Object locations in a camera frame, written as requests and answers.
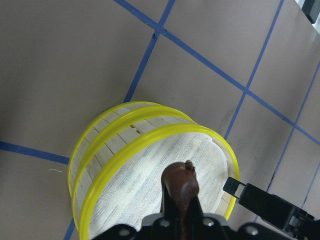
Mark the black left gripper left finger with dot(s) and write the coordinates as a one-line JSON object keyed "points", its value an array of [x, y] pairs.
{"points": [[169, 209]]}

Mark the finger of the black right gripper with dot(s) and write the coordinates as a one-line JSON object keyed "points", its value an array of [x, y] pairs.
{"points": [[272, 209]]}

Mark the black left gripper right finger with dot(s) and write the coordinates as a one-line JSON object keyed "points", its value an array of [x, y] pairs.
{"points": [[195, 211]]}

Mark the brown bun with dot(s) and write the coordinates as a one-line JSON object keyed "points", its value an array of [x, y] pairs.
{"points": [[180, 179]]}

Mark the yellow steamer basket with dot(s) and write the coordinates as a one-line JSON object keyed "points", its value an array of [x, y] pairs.
{"points": [[107, 125], [121, 182]]}

